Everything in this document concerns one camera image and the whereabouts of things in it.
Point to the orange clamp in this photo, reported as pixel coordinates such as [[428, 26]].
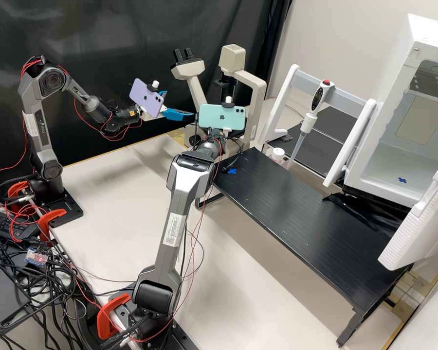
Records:
[[16, 193], [53, 217], [109, 313]]

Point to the cream microscope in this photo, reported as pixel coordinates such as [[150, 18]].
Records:
[[250, 87]]

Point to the black platform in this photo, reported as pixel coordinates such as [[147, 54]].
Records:
[[314, 146], [295, 211]]

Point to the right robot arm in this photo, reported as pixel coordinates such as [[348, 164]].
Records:
[[184, 182]]

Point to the black power adapter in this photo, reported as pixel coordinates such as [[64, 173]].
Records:
[[3, 224]]

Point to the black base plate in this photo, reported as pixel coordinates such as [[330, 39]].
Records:
[[69, 211]]

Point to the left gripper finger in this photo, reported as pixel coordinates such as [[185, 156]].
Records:
[[177, 115], [163, 93]]

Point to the wrist camera phone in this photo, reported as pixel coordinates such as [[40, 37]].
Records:
[[144, 98], [219, 116]]

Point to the white-capped bottle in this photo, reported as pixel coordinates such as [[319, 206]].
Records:
[[278, 155]]

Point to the pipette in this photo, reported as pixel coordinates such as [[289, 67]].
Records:
[[319, 96]]

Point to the incubator door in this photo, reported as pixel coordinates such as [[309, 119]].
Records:
[[419, 226]]

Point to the right wrist camera phone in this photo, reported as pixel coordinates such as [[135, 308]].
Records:
[[219, 116]]

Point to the left wrist camera phone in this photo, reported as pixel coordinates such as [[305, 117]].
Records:
[[144, 98]]

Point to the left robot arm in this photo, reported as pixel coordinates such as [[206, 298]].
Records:
[[36, 124]]

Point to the white incubator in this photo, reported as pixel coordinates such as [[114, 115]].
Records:
[[398, 109]]

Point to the white pipette stand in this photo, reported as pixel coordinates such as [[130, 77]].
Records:
[[350, 146]]

